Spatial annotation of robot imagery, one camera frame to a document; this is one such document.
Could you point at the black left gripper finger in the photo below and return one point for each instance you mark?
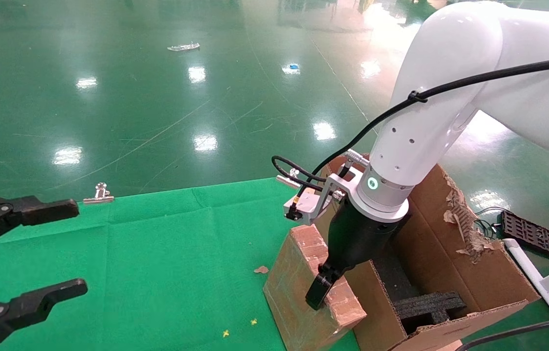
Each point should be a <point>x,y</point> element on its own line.
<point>45,210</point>
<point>35,304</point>

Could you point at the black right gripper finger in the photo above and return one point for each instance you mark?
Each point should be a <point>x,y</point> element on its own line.
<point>320,290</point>

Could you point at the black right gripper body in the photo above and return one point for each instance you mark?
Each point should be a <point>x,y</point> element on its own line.
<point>357,236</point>

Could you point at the small brown cardboard box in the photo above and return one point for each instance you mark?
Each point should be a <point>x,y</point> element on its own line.
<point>289,287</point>

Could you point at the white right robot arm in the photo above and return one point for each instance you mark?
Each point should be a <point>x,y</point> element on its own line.
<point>449,73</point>

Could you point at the small brown cardboard scrap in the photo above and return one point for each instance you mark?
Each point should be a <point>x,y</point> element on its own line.
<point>261,269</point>

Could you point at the large open cardboard carton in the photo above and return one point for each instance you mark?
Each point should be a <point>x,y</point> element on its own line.
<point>493,287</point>

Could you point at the silver metal binder clip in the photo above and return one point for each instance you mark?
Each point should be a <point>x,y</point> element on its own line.
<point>288,181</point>
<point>101,193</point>

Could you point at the black foam block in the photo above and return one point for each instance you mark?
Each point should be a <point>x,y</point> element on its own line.
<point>430,306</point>

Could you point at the large green table cloth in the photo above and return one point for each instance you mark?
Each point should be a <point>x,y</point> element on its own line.
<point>157,268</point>

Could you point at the black plastic grid tray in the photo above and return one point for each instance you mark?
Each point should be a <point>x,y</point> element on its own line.
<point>535,236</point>

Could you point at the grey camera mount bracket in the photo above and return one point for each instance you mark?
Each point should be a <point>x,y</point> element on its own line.
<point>337,187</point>

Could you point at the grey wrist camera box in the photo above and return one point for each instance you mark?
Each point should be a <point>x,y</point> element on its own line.
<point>306,205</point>

